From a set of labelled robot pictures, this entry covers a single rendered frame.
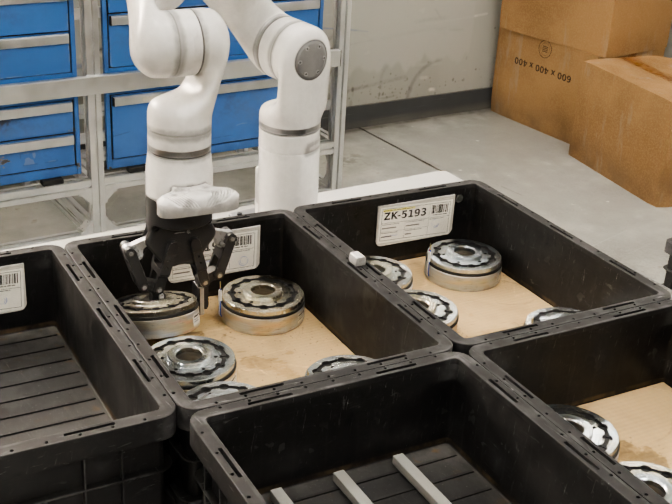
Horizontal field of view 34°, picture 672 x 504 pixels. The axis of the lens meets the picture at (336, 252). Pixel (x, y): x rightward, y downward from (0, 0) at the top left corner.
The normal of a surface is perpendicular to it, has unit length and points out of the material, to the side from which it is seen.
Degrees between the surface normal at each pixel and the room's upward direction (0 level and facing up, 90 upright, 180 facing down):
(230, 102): 90
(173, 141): 90
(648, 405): 0
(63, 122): 90
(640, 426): 0
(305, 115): 92
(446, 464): 0
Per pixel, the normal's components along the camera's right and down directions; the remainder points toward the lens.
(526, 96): -0.84, 0.21
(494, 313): 0.05, -0.91
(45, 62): 0.53, 0.38
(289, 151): 0.04, 0.47
